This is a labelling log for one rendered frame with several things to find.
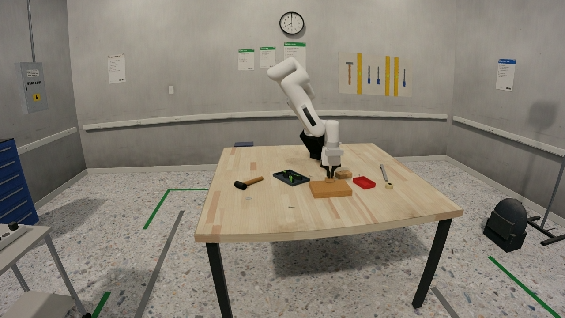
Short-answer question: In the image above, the red open tray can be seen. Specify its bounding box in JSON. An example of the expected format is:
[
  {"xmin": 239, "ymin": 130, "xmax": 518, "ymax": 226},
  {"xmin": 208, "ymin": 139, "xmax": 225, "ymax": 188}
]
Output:
[{"xmin": 353, "ymin": 176, "xmax": 376, "ymax": 190}]

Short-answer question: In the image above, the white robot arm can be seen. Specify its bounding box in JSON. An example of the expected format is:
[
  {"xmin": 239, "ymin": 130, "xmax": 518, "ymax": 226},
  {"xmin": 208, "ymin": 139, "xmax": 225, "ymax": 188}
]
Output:
[{"xmin": 267, "ymin": 57, "xmax": 344, "ymax": 156}]

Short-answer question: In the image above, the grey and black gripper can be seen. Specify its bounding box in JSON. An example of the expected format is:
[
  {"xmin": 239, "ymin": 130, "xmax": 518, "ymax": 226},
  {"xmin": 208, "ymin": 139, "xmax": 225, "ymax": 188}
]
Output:
[{"xmin": 320, "ymin": 146, "xmax": 341, "ymax": 178}]

